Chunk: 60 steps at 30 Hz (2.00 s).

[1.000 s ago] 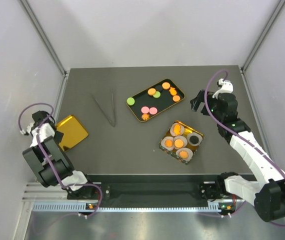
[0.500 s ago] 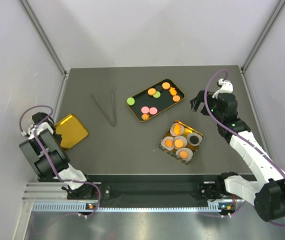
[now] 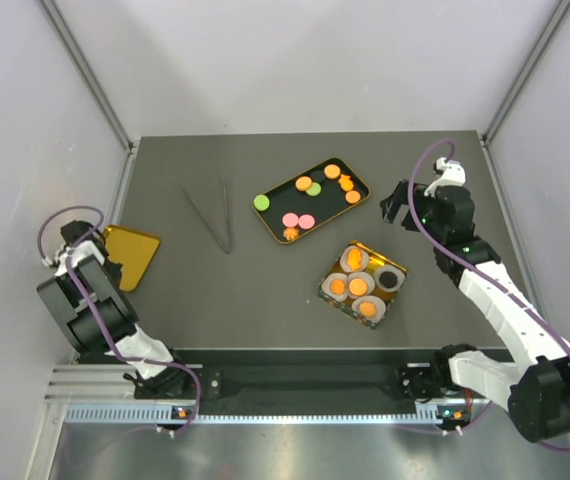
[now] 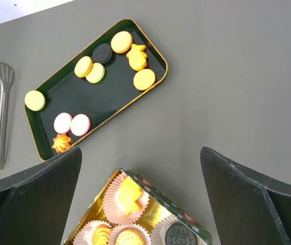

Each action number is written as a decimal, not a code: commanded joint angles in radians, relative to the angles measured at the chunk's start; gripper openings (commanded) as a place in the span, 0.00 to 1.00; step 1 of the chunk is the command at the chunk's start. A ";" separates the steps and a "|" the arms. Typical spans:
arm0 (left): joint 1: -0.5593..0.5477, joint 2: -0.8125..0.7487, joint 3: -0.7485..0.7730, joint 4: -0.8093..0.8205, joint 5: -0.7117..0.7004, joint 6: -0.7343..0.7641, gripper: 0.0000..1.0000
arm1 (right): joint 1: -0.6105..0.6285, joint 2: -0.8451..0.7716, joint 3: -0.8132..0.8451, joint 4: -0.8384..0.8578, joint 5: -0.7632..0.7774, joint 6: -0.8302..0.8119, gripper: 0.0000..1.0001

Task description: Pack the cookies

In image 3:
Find black round cookie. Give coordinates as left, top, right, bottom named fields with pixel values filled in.
left=379, top=271, right=398, bottom=291

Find gold tin lid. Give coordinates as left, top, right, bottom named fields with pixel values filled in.
left=103, top=225, right=161, bottom=292

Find green christmas cookie tin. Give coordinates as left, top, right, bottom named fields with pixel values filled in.
left=317, top=241, right=409, bottom=330

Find black metal tweezers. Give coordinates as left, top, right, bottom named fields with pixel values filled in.
left=181, top=175, right=233, bottom=255

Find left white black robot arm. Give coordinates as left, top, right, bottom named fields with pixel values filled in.
left=36, top=220, right=198, bottom=399

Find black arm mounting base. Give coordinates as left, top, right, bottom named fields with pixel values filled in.
left=133, top=363, right=491, bottom=402

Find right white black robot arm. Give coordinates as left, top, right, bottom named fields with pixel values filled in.
left=380, top=180, right=570, bottom=443

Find round orange cookie right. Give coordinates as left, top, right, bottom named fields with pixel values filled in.
left=345, top=190, right=361, bottom=204

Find round orange cookie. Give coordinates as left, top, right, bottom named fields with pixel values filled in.
left=295, top=176, right=313, bottom=192
left=345, top=190, right=361, bottom=204
left=323, top=164, right=341, bottom=180

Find orange fish cookie on tray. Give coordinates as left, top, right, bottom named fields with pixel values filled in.
left=338, top=174, right=354, bottom=192

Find white paper cookie cup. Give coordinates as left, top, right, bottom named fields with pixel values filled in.
left=373, top=264, right=406, bottom=293
left=321, top=272, right=349, bottom=302
left=347, top=271, right=376, bottom=299
left=352, top=295, right=387, bottom=323

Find orange fish cookie in tin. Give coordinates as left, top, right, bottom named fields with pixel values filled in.
left=346, top=248, right=364, bottom=272

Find round orange cookie top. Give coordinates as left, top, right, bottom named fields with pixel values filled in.
left=323, top=164, right=341, bottom=180

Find green round cookie centre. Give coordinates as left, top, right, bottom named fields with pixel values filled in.
left=306, top=182, right=322, bottom=197

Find green round cookie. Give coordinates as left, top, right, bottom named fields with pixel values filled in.
left=253, top=194, right=270, bottom=211
left=306, top=182, right=322, bottom=197

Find pink round cookie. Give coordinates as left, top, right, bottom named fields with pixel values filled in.
left=282, top=212, right=299, bottom=228
left=298, top=214, right=316, bottom=230

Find round orange cookie left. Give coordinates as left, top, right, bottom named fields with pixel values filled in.
left=295, top=176, right=313, bottom=192

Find black cookie tray gold rim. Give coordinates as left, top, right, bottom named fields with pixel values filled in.
left=252, top=157, right=370, bottom=245

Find green round cookie left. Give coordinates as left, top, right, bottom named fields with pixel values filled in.
left=253, top=194, right=270, bottom=211

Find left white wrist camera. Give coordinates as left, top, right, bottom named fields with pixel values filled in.
left=41, top=241, right=94, bottom=277

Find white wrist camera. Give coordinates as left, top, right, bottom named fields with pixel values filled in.
left=424, top=157, right=466, bottom=197
left=41, top=241, right=94, bottom=277

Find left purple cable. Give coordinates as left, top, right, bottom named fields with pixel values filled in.
left=37, top=204, right=203, bottom=441

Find purple cable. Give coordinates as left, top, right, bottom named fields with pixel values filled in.
left=394, top=138, right=570, bottom=454
left=37, top=204, right=203, bottom=441

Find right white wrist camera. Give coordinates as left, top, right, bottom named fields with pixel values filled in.
left=424, top=157, right=466, bottom=197

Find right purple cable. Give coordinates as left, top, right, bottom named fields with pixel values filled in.
left=394, top=138, right=570, bottom=454

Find white slotted cable duct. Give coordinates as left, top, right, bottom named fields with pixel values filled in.
left=65, top=404, right=470, bottom=425

